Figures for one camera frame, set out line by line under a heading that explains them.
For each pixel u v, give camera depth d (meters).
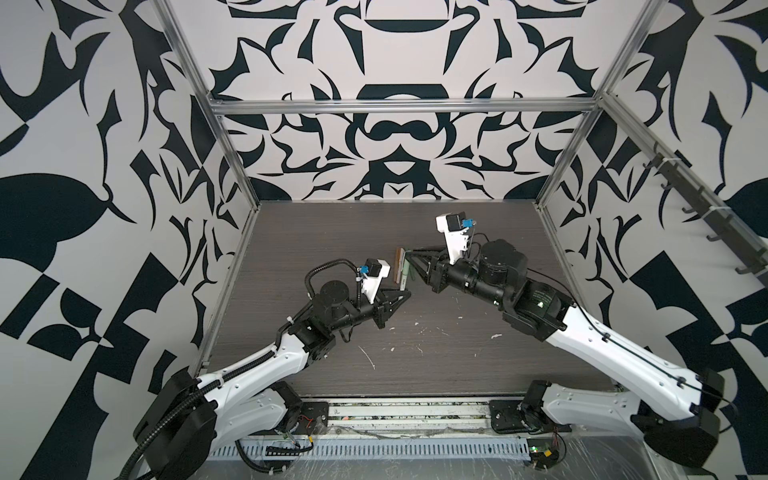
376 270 0.63
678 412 0.39
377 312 0.64
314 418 0.73
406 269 0.67
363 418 0.76
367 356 0.85
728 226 0.55
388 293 0.65
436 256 0.55
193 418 0.40
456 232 0.53
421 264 0.61
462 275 0.53
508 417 0.74
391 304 0.70
